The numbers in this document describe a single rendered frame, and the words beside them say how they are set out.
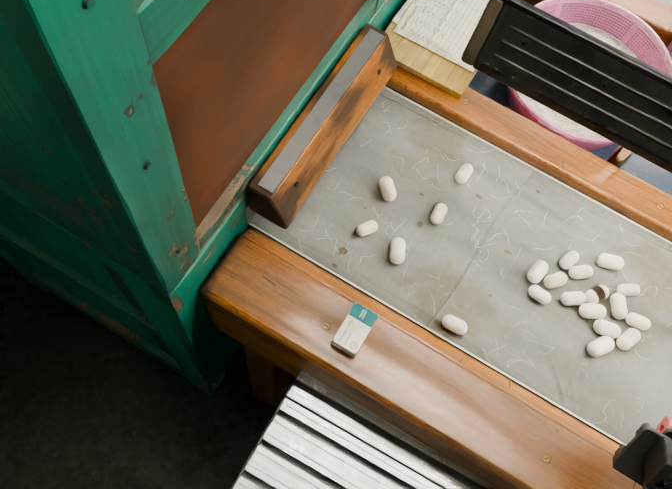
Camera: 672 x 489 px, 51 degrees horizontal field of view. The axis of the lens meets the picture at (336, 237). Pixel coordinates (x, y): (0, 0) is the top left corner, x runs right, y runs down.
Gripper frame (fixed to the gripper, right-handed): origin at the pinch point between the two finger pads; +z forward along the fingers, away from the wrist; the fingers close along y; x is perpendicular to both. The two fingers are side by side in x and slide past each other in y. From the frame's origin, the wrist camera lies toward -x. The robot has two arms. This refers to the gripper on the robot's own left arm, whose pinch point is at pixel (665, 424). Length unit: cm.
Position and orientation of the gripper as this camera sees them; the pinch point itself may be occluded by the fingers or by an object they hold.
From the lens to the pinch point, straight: 94.7
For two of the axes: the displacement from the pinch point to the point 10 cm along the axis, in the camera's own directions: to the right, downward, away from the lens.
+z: 3.4, -3.4, 8.7
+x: -4.0, 7.9, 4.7
